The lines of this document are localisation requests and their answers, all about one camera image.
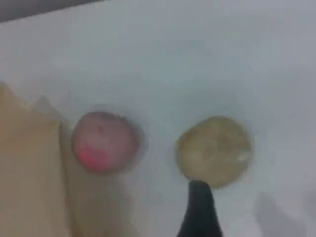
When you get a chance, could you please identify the white canvas bag green handles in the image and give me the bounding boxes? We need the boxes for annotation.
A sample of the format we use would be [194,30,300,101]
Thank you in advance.
[0,82,74,237]

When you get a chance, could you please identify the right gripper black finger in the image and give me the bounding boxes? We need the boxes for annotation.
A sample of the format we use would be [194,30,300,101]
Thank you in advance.
[176,180,223,237]

